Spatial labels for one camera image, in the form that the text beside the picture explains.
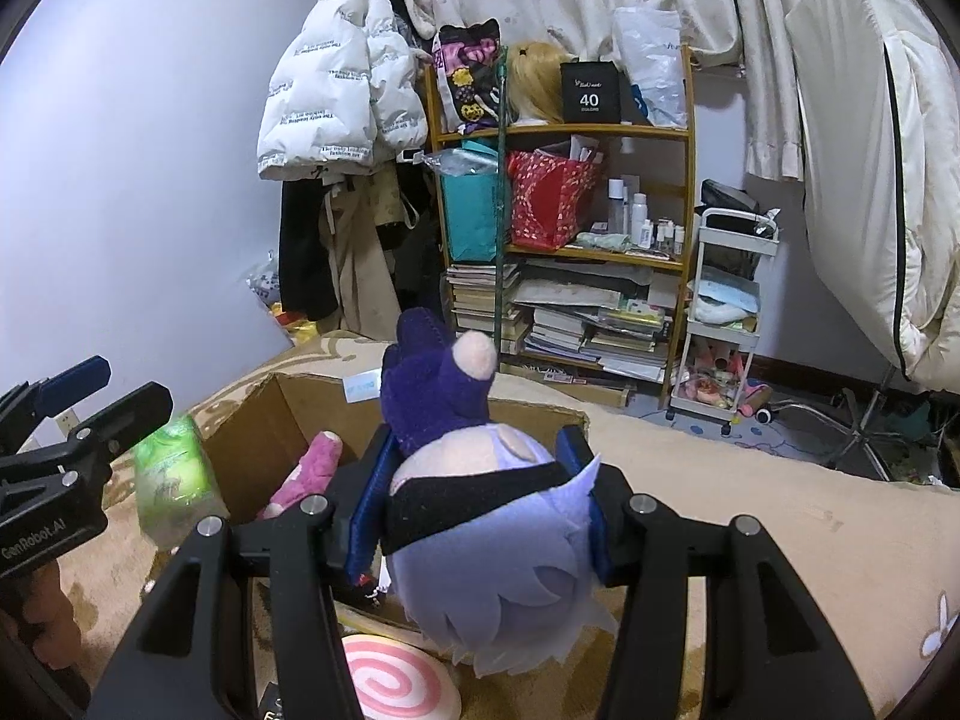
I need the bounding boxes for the green tissue pack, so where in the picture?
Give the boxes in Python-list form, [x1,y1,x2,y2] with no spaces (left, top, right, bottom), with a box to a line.
[133,415,228,551]

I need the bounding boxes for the pink swirl roll plush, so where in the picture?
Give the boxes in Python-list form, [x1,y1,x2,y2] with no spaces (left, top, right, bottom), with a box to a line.
[342,634,462,720]

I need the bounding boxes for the white rolling cart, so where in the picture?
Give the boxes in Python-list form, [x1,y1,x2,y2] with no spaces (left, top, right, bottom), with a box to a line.
[665,208,781,437]

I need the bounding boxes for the person's left hand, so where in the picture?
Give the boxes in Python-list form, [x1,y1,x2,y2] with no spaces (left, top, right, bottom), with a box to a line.
[11,561,82,671]

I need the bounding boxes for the wooden bookshelf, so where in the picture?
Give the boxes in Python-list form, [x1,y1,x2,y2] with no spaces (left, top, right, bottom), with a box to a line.
[423,44,700,410]

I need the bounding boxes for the cream hanging coat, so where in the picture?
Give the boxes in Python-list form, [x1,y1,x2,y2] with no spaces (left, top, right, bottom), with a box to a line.
[786,0,958,392]

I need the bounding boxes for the white-haired purple plush doll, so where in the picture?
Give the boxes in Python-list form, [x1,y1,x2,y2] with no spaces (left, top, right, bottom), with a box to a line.
[381,307,617,676]

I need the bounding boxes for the cardboard box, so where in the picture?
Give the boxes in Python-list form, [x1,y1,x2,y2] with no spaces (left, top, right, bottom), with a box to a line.
[203,376,576,557]

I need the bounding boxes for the black box with 40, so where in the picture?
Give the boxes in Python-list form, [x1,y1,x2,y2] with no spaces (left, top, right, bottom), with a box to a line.
[560,60,622,124]

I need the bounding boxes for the red patterned bag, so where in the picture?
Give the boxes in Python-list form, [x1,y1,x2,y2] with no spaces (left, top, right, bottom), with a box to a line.
[506,151,599,252]

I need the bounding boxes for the blonde wig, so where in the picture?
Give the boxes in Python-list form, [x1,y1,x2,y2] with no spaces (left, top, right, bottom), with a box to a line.
[508,41,573,124]

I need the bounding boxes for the black Face tissue pack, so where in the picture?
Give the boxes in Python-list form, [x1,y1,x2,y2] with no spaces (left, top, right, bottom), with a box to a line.
[259,683,285,720]

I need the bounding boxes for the stack of books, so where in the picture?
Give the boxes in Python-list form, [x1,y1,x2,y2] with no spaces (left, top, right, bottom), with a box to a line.
[446,262,532,355]

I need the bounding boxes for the white puffer jacket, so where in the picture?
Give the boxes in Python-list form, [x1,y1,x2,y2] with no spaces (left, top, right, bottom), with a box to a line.
[257,0,428,181]

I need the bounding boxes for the black pink printed bag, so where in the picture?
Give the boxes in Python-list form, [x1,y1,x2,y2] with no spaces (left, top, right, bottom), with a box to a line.
[433,18,501,135]

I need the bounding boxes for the pink and white plush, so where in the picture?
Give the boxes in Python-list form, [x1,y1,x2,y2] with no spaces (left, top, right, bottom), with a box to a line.
[257,431,343,520]

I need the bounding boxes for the beige hanging trousers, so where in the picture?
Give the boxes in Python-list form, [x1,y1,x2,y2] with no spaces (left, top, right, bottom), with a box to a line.
[319,166,420,341]

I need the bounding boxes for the teal bag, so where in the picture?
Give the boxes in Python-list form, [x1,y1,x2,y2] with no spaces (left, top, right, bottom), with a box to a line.
[439,142,498,263]

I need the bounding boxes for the clear plastic bag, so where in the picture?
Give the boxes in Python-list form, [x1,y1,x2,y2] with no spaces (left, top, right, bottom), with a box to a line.
[612,5,688,128]

